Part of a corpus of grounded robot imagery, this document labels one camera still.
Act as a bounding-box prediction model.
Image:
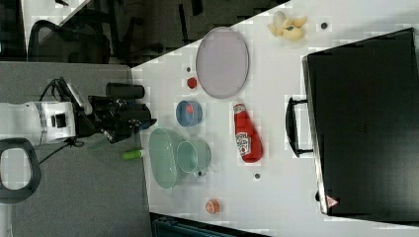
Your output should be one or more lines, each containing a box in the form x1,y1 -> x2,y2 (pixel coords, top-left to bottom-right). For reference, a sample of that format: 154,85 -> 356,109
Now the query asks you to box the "black toaster oven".
302,28 -> 419,226

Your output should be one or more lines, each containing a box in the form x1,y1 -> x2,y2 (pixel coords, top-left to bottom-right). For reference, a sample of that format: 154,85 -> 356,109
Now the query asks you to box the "orange slice toy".
206,198 -> 220,214

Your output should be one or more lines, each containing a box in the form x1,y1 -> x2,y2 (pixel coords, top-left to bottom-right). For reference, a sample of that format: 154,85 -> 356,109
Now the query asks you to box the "green mug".
177,137 -> 211,177

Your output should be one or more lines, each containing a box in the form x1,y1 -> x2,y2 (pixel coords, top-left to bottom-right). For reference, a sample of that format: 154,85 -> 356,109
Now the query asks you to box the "black cylinder cup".
106,83 -> 145,100

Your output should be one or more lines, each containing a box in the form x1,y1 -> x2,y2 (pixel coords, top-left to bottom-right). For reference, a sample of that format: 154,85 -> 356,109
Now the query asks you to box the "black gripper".
75,96 -> 157,143

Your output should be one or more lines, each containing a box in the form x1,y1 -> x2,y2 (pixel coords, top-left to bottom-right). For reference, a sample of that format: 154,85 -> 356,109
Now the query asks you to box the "red strawberry in bowl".
186,105 -> 194,115

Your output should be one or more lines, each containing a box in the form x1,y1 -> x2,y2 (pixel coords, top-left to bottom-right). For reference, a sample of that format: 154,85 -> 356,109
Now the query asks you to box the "red plush ketchup bottle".
232,101 -> 263,163

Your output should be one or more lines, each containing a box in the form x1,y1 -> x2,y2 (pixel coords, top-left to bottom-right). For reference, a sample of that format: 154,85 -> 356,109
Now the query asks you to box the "red strawberry on table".
187,77 -> 198,89

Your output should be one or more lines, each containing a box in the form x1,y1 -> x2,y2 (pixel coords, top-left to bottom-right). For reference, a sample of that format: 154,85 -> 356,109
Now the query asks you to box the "blue bowl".
176,101 -> 203,127

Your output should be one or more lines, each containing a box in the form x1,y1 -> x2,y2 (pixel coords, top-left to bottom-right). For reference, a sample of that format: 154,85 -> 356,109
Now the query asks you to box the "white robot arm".
1,96 -> 156,146

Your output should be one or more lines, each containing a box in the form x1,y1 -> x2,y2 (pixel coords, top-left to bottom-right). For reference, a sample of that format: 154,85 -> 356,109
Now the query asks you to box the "black cable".
38,77 -> 85,166

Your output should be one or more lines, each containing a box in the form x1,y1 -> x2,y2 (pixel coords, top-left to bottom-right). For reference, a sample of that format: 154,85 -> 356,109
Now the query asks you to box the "black office chair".
28,0 -> 163,66

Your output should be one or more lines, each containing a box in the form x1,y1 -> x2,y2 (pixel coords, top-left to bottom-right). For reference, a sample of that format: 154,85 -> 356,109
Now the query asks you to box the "lilac round plate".
196,27 -> 249,99

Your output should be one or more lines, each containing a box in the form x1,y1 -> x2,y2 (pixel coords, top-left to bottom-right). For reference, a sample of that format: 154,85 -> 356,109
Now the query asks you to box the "green oval strainer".
148,127 -> 184,189

